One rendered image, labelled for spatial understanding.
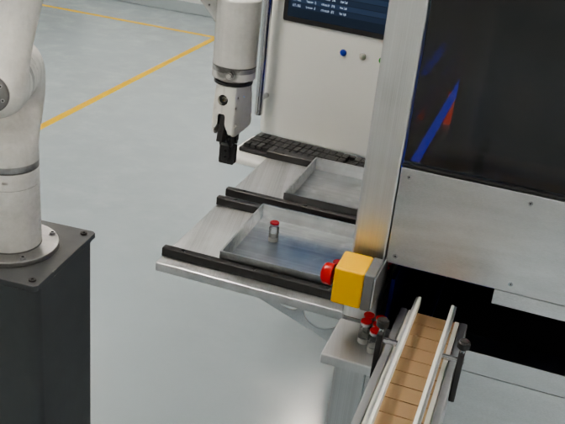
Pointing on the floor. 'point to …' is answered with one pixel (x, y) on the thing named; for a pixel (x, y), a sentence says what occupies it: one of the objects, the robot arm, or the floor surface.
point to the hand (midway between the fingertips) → (228, 153)
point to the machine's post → (382, 168)
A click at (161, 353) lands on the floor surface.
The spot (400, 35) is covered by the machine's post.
